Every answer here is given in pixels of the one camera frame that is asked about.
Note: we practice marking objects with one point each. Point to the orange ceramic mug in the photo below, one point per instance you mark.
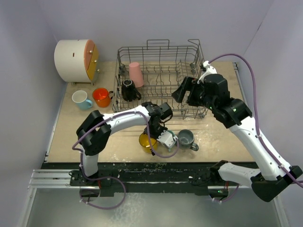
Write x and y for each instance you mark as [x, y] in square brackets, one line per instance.
[102, 97]

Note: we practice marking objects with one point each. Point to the light blue ceramic mug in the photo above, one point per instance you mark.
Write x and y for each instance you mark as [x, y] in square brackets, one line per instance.
[80, 98]

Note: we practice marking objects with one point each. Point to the grey wire dish rack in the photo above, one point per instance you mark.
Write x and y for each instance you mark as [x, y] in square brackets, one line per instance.
[164, 67]

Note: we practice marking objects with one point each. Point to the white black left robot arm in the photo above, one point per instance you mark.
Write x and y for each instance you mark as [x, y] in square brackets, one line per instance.
[93, 134]

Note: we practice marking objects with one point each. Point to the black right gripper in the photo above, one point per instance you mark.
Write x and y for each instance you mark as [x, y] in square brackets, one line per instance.
[189, 83]

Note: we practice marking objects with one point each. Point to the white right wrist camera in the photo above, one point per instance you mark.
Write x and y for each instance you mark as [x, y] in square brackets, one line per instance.
[208, 70]

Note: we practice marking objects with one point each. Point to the pink plastic tumbler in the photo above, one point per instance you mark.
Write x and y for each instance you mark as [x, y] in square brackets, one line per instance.
[135, 74]

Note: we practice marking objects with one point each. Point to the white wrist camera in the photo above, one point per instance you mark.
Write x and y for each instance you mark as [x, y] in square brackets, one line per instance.
[167, 139]
[208, 70]

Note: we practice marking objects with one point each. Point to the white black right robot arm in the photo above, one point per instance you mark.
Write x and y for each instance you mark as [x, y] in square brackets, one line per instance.
[273, 173]

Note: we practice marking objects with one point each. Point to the grey blue round mug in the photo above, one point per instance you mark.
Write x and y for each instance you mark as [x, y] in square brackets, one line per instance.
[187, 140]

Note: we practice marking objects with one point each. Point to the black ceramic mug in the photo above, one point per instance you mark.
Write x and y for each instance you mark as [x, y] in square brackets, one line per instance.
[129, 91]

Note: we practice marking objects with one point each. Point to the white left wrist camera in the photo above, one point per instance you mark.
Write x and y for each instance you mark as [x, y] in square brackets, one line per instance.
[167, 139]

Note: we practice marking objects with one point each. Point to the yellow ceramic mug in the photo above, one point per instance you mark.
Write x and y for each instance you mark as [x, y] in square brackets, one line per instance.
[144, 142]

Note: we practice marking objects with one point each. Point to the aluminium frame rail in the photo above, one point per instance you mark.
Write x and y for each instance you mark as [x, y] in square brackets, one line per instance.
[50, 179]

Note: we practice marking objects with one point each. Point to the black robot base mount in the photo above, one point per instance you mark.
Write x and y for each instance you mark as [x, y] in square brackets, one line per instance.
[152, 177]

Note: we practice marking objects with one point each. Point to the white round drawer cabinet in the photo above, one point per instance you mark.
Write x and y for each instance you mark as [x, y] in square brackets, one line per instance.
[77, 61]

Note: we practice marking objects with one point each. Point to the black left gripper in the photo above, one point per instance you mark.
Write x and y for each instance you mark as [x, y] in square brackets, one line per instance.
[162, 129]

